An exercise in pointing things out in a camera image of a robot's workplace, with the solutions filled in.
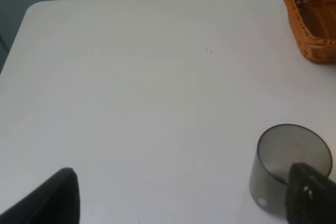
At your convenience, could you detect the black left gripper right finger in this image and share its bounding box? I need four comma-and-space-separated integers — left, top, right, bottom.
285, 163, 335, 224

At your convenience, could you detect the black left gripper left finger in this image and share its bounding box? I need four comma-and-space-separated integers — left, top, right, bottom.
1, 167, 80, 224

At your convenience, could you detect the brown wicker basket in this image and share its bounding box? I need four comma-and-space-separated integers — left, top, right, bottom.
283, 0, 335, 65

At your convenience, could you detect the translucent grey plastic cup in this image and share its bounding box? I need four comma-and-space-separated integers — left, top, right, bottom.
249, 124, 333, 218

